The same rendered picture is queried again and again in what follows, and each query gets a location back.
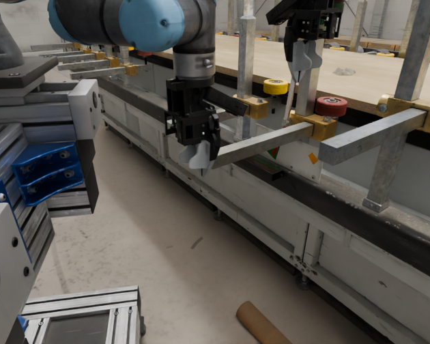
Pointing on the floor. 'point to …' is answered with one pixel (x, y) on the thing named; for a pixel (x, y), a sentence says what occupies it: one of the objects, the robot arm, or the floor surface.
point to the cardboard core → (260, 325)
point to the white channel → (248, 7)
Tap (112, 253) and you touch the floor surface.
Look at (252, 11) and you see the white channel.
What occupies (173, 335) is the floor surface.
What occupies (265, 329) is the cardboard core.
